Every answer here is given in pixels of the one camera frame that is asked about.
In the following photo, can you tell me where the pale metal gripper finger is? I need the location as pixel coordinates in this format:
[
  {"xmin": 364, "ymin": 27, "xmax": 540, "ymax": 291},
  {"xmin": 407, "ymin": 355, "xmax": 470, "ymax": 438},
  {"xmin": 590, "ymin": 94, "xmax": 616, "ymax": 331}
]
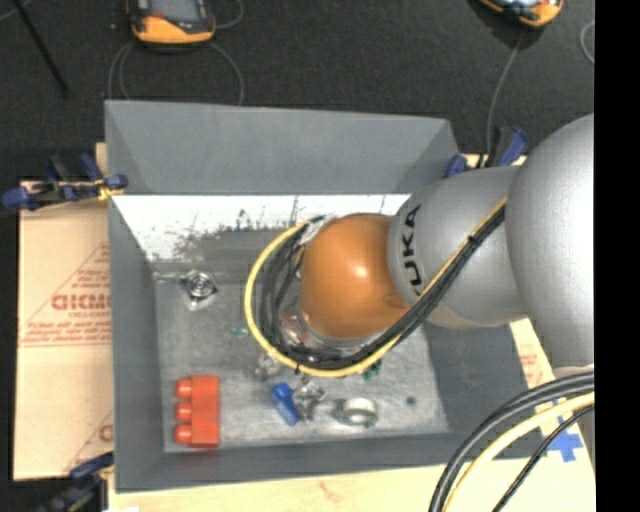
[
  {"xmin": 293, "ymin": 377, "xmax": 329, "ymax": 421},
  {"xmin": 253, "ymin": 349, "xmax": 283, "ymax": 383}
]

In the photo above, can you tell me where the blue plastic cylinder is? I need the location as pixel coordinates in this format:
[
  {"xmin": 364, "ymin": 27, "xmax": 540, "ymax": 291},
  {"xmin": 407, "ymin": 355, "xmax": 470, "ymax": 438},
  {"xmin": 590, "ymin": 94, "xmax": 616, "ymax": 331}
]
[{"xmin": 271, "ymin": 381, "xmax": 302, "ymax": 427}]

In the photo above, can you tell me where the red studded toy block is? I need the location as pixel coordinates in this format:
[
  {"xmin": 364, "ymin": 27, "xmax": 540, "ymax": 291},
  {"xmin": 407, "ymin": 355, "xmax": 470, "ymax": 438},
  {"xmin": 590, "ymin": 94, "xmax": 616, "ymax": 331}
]
[{"xmin": 173, "ymin": 375, "xmax": 222, "ymax": 449}]

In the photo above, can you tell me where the clear glass dish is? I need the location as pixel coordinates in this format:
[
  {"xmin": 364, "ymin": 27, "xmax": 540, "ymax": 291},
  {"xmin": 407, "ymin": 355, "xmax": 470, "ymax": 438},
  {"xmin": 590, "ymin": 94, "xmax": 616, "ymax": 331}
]
[{"xmin": 178, "ymin": 268, "xmax": 220, "ymax": 312}]

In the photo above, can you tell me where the grey metal bin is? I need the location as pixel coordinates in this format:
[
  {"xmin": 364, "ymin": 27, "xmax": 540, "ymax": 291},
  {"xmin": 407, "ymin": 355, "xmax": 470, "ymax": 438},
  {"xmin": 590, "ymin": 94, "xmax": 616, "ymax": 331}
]
[{"xmin": 103, "ymin": 99, "xmax": 532, "ymax": 491}]

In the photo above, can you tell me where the brown cardboard board, red print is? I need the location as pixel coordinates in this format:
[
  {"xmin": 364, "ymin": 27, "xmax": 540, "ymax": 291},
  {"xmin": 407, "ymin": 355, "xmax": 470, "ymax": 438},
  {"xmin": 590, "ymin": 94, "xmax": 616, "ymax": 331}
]
[{"xmin": 12, "ymin": 194, "xmax": 557, "ymax": 482}]

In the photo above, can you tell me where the white and grey ring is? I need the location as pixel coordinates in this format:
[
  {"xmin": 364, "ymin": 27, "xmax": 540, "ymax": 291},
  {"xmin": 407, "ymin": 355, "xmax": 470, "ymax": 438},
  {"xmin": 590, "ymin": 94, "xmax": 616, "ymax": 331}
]
[{"xmin": 333, "ymin": 396, "xmax": 379, "ymax": 430}]

